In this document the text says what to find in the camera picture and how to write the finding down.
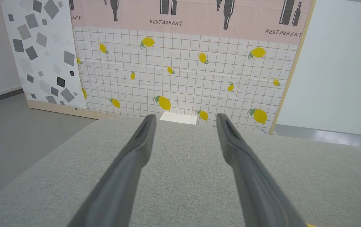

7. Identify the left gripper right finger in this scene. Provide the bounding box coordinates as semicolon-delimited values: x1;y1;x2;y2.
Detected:
217;114;307;227

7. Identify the lemon print partition panel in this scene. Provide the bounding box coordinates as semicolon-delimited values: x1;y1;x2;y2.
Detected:
69;0;316;135

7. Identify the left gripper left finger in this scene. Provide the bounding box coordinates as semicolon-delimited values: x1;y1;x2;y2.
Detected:
67;115;157;227

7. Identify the white box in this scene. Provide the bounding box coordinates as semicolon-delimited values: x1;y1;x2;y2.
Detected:
159;112;198;125

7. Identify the grey diamond print partition panel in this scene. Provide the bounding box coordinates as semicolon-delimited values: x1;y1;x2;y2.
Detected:
0;0;88;115

